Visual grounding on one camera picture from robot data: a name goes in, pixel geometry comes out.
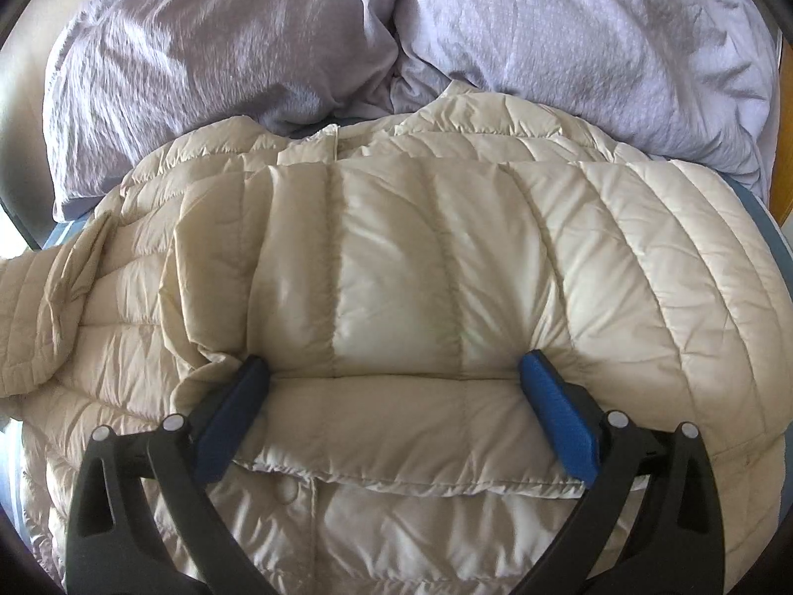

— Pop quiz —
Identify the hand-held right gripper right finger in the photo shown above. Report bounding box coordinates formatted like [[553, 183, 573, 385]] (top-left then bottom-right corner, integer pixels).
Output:
[[517, 350, 727, 595]]

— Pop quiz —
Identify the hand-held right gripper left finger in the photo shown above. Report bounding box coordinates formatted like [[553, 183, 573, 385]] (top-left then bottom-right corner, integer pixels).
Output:
[[65, 355, 274, 595]]

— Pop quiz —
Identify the cream puffer jacket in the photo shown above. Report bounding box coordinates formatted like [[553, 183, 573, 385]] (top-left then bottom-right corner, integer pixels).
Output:
[[0, 78, 793, 595]]

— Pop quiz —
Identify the blue white striped bed sheet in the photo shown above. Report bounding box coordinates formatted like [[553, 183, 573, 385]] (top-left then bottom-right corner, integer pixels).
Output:
[[0, 115, 783, 546]]

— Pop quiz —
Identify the lavender pillow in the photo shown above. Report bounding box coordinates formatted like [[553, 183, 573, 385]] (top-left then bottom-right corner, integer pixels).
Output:
[[396, 0, 780, 196], [43, 0, 413, 224]]

